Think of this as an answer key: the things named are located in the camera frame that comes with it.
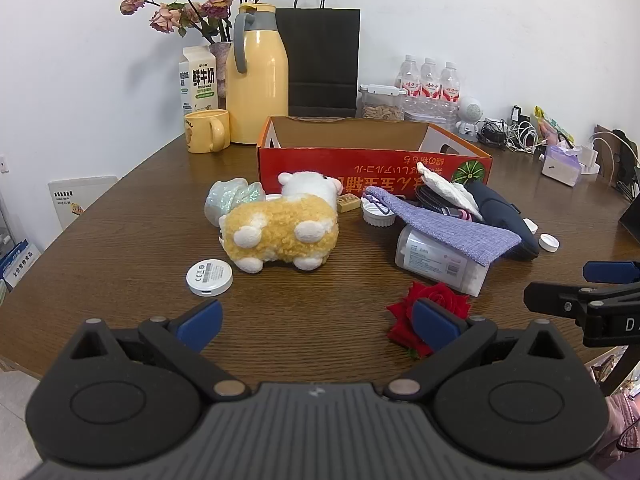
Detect yellow snack packet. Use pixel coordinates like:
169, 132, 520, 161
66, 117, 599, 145
532, 106, 576, 143

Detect yellow mug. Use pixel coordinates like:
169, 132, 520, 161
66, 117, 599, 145
184, 109, 231, 154

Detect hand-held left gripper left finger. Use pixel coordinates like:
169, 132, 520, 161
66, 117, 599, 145
70, 299, 251, 401

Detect iridescent pouch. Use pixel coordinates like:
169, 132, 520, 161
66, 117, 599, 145
204, 177, 266, 226

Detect white milk carton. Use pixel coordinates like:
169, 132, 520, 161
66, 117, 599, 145
178, 45, 219, 116

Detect white ribbed lid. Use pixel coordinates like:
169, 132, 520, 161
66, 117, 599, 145
361, 194, 397, 227

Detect white panel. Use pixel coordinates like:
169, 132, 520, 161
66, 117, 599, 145
48, 176, 118, 233

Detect navy pouch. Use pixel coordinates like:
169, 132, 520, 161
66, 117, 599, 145
462, 180, 541, 261

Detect person's pink clothing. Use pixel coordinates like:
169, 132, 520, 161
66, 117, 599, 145
592, 390, 640, 471

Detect red cardboard box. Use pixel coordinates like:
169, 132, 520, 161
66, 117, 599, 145
256, 116, 493, 206

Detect blue and white boxes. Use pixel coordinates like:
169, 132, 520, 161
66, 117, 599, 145
0, 240, 42, 291

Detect pink flower vase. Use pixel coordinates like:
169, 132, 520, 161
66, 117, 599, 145
208, 41, 233, 98

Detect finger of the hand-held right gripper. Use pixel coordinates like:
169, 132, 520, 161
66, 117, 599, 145
523, 281, 640, 318
583, 261, 640, 284

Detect purple tissue pack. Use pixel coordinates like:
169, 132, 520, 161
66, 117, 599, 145
541, 142, 583, 187

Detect white fabric sachet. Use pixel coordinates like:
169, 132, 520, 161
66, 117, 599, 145
417, 162, 483, 221

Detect wooden stand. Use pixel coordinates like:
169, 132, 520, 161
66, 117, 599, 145
592, 124, 640, 183

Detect black paper bag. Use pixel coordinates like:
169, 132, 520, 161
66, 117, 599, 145
275, 0, 362, 118

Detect purple knit cloth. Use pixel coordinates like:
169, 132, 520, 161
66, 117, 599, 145
364, 186, 522, 267

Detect small white robot toy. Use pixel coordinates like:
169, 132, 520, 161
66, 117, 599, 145
455, 95, 482, 140

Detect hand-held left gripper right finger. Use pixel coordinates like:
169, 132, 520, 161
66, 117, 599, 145
385, 297, 571, 401

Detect yellow plush sheep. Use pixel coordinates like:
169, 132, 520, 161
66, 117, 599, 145
218, 171, 345, 274

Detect tangle of charging cables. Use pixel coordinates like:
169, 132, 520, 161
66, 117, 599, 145
477, 117, 546, 153

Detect yellow thermos jug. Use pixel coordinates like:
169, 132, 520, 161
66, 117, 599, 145
225, 3, 291, 145

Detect clear nut container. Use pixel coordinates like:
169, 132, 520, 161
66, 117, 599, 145
359, 84, 407, 122

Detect red rose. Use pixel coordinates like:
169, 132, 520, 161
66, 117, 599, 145
386, 281, 472, 359

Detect black strap wallet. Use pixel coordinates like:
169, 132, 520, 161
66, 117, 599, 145
415, 187, 476, 223

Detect white round disc device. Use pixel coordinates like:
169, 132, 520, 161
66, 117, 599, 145
186, 258, 234, 297

